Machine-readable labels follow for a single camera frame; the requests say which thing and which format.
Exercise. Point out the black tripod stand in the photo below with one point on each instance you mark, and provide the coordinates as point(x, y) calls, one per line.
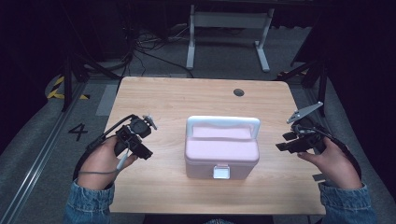
point(70, 77)
point(314, 77)

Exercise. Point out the person's left hand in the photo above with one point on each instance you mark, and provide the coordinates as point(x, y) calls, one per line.
point(99, 161)

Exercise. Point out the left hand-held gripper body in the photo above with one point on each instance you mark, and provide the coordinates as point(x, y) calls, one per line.
point(139, 127)

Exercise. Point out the person's right hand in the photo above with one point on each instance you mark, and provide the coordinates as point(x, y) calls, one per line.
point(333, 165)

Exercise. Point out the white metal table frame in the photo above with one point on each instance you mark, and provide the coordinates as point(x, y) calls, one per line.
point(229, 20)

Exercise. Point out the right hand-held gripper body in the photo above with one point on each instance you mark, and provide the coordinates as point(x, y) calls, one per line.
point(308, 137)

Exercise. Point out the metal floor rail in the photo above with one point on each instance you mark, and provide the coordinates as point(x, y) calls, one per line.
point(40, 155)

